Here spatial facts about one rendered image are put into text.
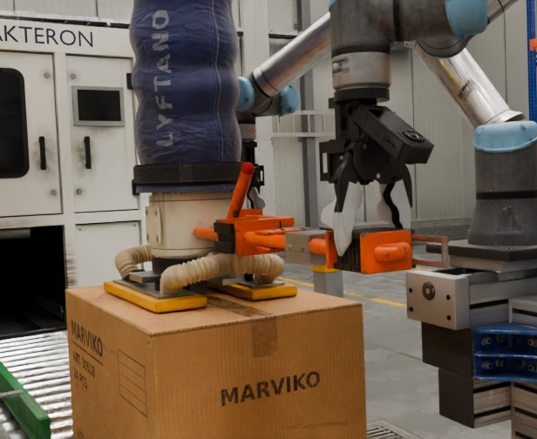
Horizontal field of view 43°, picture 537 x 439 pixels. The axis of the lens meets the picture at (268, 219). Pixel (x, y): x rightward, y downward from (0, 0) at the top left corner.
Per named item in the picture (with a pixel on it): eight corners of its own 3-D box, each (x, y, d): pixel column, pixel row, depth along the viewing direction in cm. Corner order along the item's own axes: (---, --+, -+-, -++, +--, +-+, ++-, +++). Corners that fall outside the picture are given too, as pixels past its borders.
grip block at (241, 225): (212, 253, 120) (211, 219, 120) (261, 249, 125) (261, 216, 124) (233, 257, 113) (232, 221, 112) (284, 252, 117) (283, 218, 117)
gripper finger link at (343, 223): (322, 253, 90) (342, 188, 91) (348, 257, 85) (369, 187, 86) (302, 246, 89) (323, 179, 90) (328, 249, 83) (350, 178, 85)
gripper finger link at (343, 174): (351, 220, 87) (370, 157, 88) (360, 220, 86) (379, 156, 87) (322, 207, 85) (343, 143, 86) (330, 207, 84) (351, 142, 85)
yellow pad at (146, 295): (103, 290, 149) (101, 267, 149) (146, 286, 154) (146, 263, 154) (155, 314, 119) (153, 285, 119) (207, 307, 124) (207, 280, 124)
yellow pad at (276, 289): (185, 281, 158) (183, 260, 158) (224, 277, 163) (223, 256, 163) (252, 301, 128) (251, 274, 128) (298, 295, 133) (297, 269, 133)
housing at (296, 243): (282, 262, 101) (282, 232, 101) (322, 259, 105) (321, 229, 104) (308, 266, 95) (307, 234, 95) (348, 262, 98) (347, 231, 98)
